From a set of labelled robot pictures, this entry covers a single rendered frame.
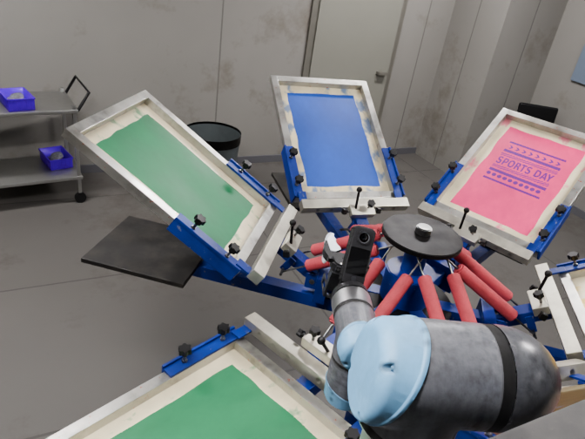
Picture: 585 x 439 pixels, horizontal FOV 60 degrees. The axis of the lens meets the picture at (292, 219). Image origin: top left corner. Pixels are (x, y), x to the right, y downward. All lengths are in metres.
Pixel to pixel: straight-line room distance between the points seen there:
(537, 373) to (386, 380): 0.16
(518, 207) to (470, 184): 0.27
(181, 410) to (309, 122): 1.70
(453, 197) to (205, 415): 1.72
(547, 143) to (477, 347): 2.53
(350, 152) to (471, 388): 2.30
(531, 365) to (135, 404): 1.29
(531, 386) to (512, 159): 2.42
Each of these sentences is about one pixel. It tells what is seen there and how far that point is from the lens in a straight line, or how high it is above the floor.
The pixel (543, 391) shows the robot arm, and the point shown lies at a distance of 0.60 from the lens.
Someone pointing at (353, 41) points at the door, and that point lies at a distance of 5.74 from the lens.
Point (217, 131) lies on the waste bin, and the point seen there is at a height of 0.56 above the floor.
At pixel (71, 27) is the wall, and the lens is 4.88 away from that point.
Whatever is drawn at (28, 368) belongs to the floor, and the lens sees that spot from 3.23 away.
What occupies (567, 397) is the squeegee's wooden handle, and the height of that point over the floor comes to 1.29.
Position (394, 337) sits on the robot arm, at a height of 1.90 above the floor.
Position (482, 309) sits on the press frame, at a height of 1.05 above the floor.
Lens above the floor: 2.24
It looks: 29 degrees down
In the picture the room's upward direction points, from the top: 9 degrees clockwise
